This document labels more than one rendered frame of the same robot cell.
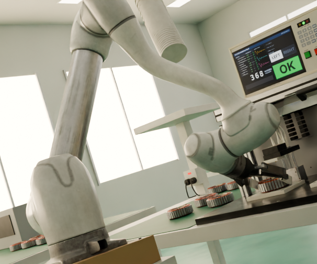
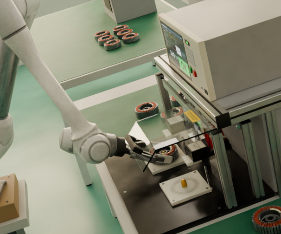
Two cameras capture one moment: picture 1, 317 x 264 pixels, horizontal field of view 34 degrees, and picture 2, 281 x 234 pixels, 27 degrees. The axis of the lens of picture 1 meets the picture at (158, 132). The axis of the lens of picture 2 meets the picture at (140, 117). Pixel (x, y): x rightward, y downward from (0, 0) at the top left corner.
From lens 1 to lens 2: 1.82 m
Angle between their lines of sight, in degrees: 47
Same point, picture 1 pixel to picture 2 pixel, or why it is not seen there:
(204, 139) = (65, 141)
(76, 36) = not seen: outside the picture
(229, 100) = (73, 128)
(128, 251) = not seen: outside the picture
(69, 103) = not seen: outside the picture
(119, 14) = (3, 32)
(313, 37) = (192, 60)
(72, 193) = not seen: outside the picture
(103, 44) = not seen: hidden behind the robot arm
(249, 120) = (79, 151)
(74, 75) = not seen: outside the picture
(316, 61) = (195, 80)
